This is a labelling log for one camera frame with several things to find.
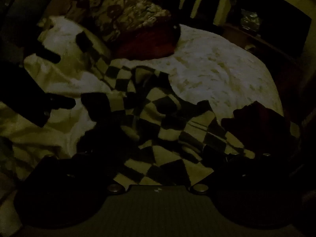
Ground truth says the red pillow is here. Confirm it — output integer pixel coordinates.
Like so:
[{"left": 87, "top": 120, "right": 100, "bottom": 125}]
[{"left": 114, "top": 23, "right": 181, "bottom": 60}]

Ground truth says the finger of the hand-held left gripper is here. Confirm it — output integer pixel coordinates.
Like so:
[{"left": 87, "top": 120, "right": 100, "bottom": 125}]
[
  {"left": 45, "top": 93, "right": 76, "bottom": 110},
  {"left": 32, "top": 45, "right": 61, "bottom": 65}
]

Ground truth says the bed with white sheet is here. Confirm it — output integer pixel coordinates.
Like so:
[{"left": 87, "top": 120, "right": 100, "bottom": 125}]
[{"left": 0, "top": 15, "right": 284, "bottom": 181}]

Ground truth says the window with dark curtains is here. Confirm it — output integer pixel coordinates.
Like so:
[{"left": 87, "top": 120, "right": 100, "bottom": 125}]
[{"left": 173, "top": 0, "right": 231, "bottom": 26}]

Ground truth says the dark wooden shelf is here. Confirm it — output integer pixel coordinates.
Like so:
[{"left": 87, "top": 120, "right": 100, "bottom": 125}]
[{"left": 222, "top": 0, "right": 312, "bottom": 63}]

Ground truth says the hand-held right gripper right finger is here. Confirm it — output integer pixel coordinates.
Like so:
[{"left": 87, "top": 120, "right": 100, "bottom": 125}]
[{"left": 189, "top": 149, "right": 275, "bottom": 193}]

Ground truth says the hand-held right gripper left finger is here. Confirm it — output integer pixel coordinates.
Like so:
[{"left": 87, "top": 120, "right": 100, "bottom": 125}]
[{"left": 45, "top": 123, "right": 141, "bottom": 193}]

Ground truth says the floral patterned blanket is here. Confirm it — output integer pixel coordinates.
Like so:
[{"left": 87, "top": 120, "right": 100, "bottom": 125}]
[{"left": 67, "top": 0, "right": 172, "bottom": 43}]

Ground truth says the black white checkered cloth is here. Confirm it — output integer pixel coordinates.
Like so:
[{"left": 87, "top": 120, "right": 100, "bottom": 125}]
[{"left": 75, "top": 32, "right": 250, "bottom": 187}]

